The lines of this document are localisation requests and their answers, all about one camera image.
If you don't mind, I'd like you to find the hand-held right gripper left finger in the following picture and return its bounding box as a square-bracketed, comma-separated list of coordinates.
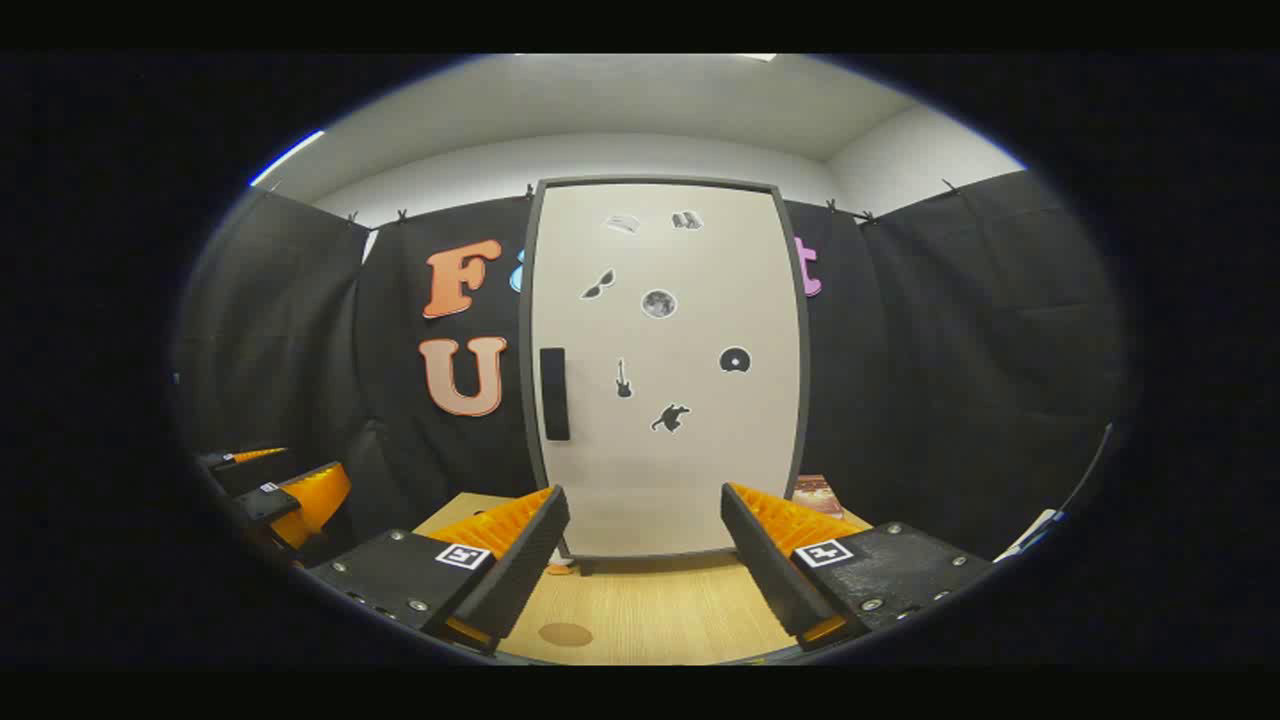
[305, 485, 571, 656]

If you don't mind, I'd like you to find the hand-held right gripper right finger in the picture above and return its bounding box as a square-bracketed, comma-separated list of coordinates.
[720, 482, 993, 651]

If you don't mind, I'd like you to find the white cabinet door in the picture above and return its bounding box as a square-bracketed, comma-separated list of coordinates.
[530, 183, 801, 556]

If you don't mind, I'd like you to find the black door handle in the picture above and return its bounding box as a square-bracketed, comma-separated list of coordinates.
[540, 347, 571, 442]

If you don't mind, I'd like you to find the grey cabinet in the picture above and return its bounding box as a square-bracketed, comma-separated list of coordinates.
[520, 175, 813, 578]

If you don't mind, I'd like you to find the black backdrop cloth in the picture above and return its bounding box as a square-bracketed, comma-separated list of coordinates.
[175, 170, 1131, 563]

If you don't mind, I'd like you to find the white paper sheet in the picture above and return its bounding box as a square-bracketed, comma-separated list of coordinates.
[995, 508, 1067, 563]

